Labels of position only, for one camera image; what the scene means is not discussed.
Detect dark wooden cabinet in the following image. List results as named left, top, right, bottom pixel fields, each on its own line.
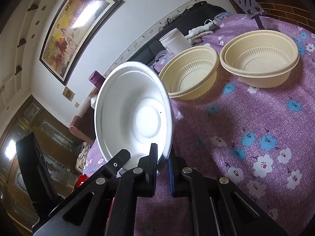
left=1, top=95, right=83, bottom=235

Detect white foam bowl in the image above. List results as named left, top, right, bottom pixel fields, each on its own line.
left=94, top=61, right=174, bottom=174

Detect white plastic bottle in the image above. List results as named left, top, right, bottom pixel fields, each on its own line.
left=90, top=95, right=97, bottom=109

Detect small wall picture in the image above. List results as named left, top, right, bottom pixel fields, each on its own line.
left=62, top=86, right=75, bottom=102

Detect purple thermos bottle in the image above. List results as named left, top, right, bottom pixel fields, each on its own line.
left=89, top=70, right=105, bottom=89

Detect black sofa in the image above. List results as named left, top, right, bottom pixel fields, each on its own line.
left=128, top=1, right=226, bottom=65

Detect maroon armchair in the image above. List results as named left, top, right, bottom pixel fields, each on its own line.
left=69, top=94, right=96, bottom=146

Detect framed horse painting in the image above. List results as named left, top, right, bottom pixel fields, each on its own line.
left=39, top=0, right=122, bottom=86

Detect white plastic cup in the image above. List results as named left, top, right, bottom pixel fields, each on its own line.
left=159, top=28, right=192, bottom=55

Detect purple floral tablecloth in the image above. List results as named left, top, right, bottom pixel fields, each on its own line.
left=83, top=13, right=315, bottom=236

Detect black device left edge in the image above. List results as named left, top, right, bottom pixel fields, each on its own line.
left=16, top=132, right=63, bottom=223

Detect white cloth gloves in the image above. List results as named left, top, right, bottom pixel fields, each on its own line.
left=185, top=22, right=216, bottom=45

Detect patterned bag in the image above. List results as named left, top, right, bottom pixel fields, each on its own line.
left=75, top=142, right=91, bottom=174

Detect cream plastic bowl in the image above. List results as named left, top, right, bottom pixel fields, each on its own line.
left=159, top=44, right=220, bottom=100
left=220, top=30, right=299, bottom=89

